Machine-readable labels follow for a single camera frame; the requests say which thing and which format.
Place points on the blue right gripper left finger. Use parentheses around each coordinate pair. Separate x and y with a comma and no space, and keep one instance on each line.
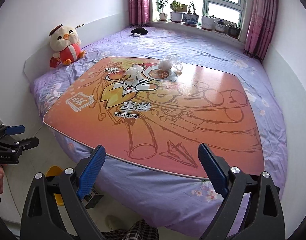
(88,169)

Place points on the small bonsai pot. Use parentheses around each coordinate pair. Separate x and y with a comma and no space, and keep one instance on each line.
(161,4)

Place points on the pink curtain left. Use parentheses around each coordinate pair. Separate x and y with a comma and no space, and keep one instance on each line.
(139,12)

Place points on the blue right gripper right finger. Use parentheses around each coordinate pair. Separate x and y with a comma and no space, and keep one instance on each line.
(216,169)

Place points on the white pot green plant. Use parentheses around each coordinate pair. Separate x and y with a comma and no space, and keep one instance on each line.
(177,11)

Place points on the pink curtain right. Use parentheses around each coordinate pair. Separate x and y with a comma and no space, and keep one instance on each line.
(261,28)

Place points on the blue white flower pot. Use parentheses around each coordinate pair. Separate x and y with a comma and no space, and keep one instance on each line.
(191,18)

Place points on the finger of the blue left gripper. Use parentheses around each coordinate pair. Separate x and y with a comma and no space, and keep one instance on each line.
(13,130)
(21,145)

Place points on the yellow trash bin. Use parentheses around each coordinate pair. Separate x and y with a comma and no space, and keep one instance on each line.
(51,175)

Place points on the purple floral bed sheet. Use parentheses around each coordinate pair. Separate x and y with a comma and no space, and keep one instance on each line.
(183,204)

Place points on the chick plush toy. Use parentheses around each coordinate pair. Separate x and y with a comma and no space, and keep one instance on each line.
(65,43)

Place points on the small white patterned pot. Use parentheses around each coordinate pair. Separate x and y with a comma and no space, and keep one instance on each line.
(220,26)

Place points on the dark flower pot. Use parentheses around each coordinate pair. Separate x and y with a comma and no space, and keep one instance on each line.
(234,31)

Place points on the clear plastic bag ball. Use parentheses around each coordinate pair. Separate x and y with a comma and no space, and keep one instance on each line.
(171,62)

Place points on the pink curtain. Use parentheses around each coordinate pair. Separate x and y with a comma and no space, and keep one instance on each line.
(261,28)
(139,12)

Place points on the orange cartoon printed board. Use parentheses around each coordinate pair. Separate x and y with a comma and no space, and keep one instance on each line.
(160,121)

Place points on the black white plush toy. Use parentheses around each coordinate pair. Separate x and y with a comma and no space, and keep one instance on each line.
(139,31)

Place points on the white headboard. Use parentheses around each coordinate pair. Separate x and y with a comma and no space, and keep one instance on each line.
(38,64)

